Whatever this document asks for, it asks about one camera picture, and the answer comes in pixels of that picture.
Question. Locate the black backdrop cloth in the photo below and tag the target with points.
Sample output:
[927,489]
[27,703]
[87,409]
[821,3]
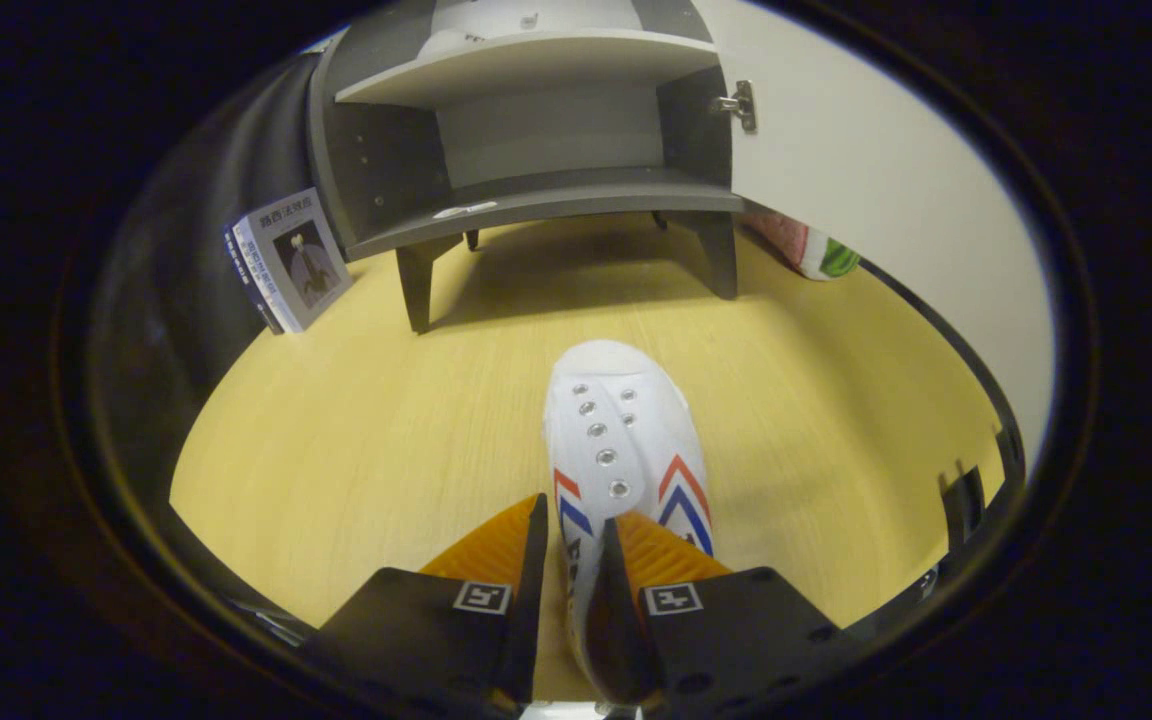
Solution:
[186,250]

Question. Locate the metal door hinge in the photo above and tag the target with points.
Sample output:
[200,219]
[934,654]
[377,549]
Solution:
[744,105]

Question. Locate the blue spine book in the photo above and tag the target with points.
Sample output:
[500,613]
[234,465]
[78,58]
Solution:
[248,280]

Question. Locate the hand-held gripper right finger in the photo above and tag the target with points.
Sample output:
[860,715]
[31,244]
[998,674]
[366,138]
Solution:
[621,640]

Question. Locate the cream shoe cabinet door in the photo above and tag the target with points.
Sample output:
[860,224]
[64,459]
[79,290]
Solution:
[886,170]

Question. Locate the watermelon pattern roll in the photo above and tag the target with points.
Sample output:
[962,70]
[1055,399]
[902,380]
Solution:
[826,255]

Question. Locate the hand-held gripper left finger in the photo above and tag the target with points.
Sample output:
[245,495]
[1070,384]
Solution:
[531,600]

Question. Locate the white cover book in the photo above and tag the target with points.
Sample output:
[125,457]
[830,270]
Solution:
[301,255]

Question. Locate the white canvas shoe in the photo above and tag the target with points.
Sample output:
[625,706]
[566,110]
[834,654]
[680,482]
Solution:
[616,420]

